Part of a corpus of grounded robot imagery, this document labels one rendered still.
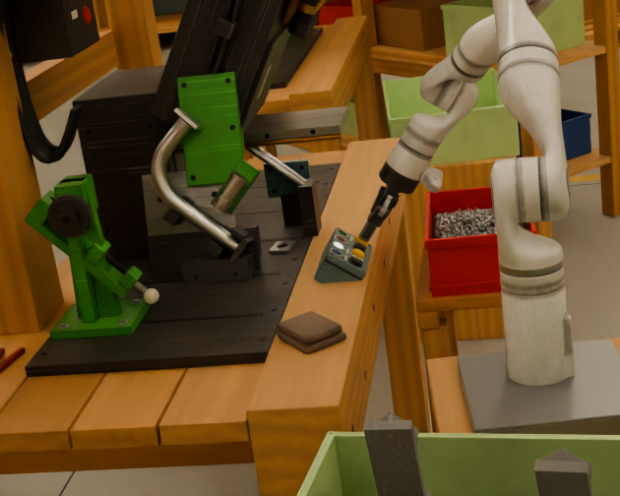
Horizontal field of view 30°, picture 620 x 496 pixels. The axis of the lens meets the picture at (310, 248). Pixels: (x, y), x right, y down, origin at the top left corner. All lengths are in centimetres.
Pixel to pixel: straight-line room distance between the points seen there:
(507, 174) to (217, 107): 78
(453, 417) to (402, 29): 370
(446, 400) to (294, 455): 24
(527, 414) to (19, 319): 100
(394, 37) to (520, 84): 365
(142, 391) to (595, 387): 70
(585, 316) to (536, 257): 248
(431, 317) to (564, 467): 127
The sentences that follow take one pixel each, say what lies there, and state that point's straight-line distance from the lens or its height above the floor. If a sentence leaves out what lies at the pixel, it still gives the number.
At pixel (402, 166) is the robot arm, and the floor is 108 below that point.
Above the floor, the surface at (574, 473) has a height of 113.
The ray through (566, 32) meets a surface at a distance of 491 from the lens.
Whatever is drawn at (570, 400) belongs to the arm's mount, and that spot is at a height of 88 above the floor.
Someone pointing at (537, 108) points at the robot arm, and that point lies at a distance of 171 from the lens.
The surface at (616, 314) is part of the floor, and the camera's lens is 415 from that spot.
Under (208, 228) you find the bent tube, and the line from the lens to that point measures 223.
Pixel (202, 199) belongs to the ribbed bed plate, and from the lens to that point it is 228.
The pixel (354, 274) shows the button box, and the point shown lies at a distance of 213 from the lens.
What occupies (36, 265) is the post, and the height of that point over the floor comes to 99.
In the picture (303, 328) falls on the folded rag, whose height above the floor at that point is 93.
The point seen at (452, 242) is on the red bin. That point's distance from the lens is 224.
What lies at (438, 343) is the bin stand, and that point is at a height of 71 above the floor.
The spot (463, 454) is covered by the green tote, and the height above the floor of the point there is 94.
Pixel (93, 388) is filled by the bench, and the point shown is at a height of 88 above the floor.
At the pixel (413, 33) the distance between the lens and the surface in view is 523.
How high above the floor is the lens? 167
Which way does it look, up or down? 19 degrees down
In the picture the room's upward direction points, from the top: 8 degrees counter-clockwise
